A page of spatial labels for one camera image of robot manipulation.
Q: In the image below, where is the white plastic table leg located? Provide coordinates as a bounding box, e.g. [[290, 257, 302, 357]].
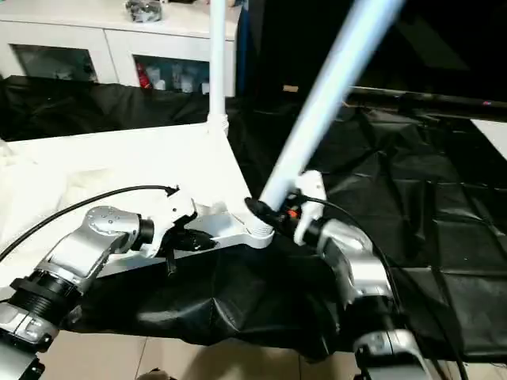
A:
[[206, 0, 232, 138], [257, 0, 407, 214]]

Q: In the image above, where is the grey object on cabinet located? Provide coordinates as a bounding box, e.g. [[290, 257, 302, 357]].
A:
[[125, 0, 165, 24]]

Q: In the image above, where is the white cabinet with glass doors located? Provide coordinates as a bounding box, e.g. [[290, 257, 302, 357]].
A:
[[0, 0, 242, 97]]

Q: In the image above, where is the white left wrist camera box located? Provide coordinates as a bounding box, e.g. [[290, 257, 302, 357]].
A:
[[138, 188, 198, 257]]

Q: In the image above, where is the long black bar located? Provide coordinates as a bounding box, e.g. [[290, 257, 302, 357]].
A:
[[347, 87, 507, 118]]

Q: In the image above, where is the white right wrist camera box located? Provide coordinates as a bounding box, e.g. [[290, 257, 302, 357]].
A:
[[286, 170, 328, 245]]

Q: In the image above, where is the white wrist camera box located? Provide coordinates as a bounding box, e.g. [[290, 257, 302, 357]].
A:
[[138, 188, 198, 257], [286, 170, 328, 245]]

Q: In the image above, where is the black left camera cable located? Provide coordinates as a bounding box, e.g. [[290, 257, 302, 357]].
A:
[[0, 184, 180, 264]]

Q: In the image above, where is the white plastic table top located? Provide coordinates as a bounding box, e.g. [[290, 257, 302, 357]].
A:
[[0, 119, 276, 306]]

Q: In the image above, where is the black plastic mat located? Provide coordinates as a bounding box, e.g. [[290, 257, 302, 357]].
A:
[[0, 75, 507, 363]]

